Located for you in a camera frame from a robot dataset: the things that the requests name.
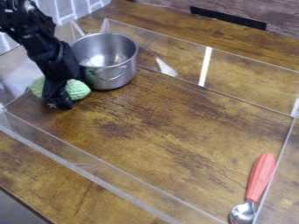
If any red handled metal spoon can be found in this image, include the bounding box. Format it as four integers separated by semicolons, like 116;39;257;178
229;152;277;224

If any green bumpy gourd toy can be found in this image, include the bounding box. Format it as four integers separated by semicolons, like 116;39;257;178
28;77;91;101

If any black wall slot strip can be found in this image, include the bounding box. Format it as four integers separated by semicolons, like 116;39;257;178
190;6;267;31

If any clear acrylic tray barrier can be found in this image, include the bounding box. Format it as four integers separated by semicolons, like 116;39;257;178
0;18;299;224

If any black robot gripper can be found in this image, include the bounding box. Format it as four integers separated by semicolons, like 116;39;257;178
30;41;82;109

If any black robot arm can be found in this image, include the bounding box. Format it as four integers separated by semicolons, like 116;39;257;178
0;0;83;109

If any silver metal pot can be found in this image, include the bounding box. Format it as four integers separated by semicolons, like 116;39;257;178
71;32;139;91

